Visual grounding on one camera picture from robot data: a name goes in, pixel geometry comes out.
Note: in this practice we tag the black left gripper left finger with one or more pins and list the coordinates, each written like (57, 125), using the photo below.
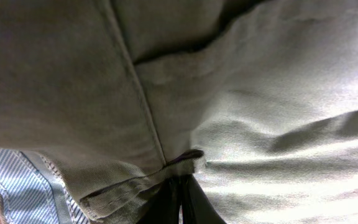
(165, 205)

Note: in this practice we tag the khaki green shorts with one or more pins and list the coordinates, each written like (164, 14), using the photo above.
(102, 101)

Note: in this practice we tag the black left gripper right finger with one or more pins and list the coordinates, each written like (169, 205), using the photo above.
(196, 208)

